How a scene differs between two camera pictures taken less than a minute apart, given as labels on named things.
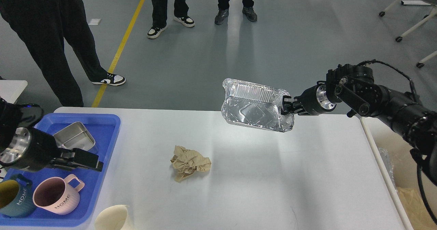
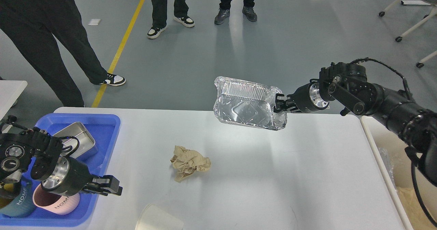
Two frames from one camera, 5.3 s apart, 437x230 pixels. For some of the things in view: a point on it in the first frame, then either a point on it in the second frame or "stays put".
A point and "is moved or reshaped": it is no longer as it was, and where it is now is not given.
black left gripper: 35,150 -> 68,177
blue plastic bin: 103,129 stays put
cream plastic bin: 401,165 stays put
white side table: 11,90 stays put
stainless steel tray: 75,135 stays put
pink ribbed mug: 56,194 stays put
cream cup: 113,217 -> 154,217
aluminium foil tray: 254,105 is moved or reshaped
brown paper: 186,162 stays put
